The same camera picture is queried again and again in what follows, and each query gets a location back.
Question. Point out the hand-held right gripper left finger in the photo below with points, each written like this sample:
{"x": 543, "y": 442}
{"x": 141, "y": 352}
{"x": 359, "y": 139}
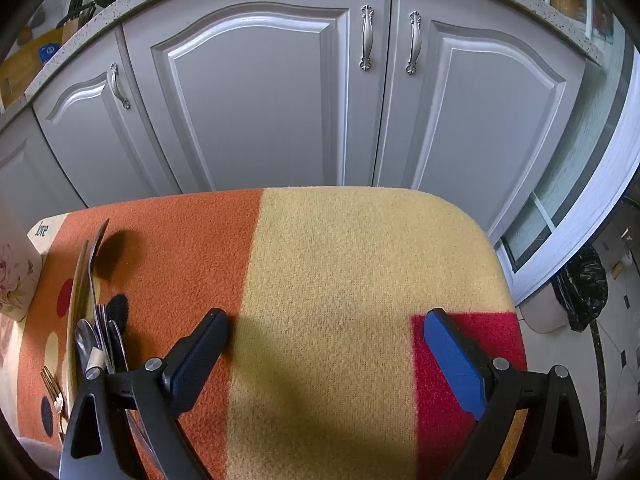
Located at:
{"x": 200, "y": 355}

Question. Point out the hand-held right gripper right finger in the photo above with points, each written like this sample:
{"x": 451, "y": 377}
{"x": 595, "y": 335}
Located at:
{"x": 450, "y": 360}

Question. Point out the white rubbish bin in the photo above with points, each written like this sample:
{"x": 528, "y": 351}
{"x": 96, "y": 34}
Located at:
{"x": 542, "y": 315}

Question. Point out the metal table knife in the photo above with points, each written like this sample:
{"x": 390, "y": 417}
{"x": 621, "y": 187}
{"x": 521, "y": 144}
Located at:
{"x": 97, "y": 255}

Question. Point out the orange yellow felt mat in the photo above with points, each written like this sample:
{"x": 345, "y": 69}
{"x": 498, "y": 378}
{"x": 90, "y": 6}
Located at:
{"x": 325, "y": 285}

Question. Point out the black rubbish bag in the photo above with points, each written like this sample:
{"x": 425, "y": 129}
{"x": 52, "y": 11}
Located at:
{"x": 582, "y": 285}

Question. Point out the gold fork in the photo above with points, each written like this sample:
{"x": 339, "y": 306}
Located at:
{"x": 50, "y": 382}

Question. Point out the white floral container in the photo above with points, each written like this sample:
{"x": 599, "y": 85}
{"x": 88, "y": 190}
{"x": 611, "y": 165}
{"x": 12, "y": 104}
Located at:
{"x": 15, "y": 280}

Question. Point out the white framed glass door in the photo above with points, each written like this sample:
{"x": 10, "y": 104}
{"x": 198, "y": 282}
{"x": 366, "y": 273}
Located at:
{"x": 590, "y": 200}

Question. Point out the white cabinet door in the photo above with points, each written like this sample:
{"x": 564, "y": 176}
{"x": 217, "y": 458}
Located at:
{"x": 260, "y": 110}
{"x": 485, "y": 135}
{"x": 30, "y": 170}
{"x": 100, "y": 145}

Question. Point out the blue white packet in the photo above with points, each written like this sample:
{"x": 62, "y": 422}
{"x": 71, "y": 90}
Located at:
{"x": 47, "y": 54}

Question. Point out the wooden cutting board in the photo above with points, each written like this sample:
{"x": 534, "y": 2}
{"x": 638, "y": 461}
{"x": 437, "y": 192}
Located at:
{"x": 25, "y": 65}

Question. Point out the wooden knife block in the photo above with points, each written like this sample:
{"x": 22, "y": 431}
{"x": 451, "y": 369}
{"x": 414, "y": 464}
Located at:
{"x": 75, "y": 17}

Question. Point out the speckled stone countertop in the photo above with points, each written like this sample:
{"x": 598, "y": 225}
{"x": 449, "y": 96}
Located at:
{"x": 530, "y": 7}

